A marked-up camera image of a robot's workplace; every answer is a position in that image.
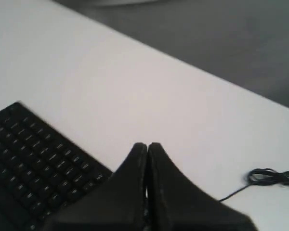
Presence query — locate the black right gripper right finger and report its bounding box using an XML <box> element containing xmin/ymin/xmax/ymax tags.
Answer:
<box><xmin>146</xmin><ymin>143</ymin><xmax>257</xmax><ymax>231</ymax></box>

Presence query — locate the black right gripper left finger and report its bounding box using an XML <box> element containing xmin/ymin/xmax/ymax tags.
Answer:
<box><xmin>43</xmin><ymin>143</ymin><xmax>147</xmax><ymax>231</ymax></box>

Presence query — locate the black acer keyboard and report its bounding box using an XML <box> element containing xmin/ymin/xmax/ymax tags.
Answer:
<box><xmin>0</xmin><ymin>102</ymin><xmax>112</xmax><ymax>231</ymax></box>

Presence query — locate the grey backdrop cloth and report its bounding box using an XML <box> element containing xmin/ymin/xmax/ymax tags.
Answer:
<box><xmin>60</xmin><ymin>0</ymin><xmax>289</xmax><ymax>108</ymax></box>

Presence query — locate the black USB cable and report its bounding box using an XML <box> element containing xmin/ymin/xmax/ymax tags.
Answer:
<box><xmin>216</xmin><ymin>168</ymin><xmax>289</xmax><ymax>203</ymax></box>

